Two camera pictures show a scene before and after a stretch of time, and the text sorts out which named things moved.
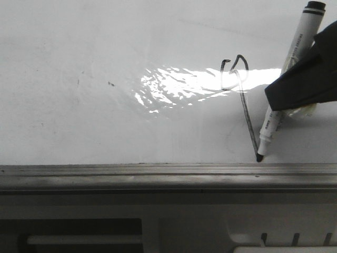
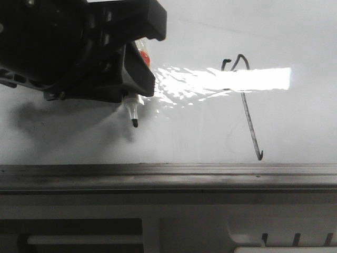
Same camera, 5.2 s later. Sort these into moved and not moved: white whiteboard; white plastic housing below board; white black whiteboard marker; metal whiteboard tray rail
Moved: white black whiteboard marker
Not moved: white whiteboard; white plastic housing below board; metal whiteboard tray rail
